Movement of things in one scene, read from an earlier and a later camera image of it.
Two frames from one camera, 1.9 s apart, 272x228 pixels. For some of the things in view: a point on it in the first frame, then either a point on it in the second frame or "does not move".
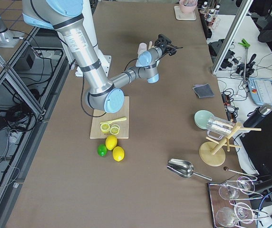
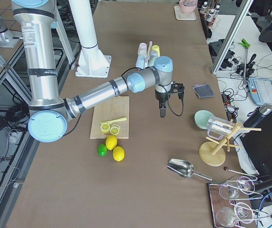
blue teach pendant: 264,91 does not move
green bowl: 201,118 does not move
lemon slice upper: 105,128 does not move
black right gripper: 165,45 to 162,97
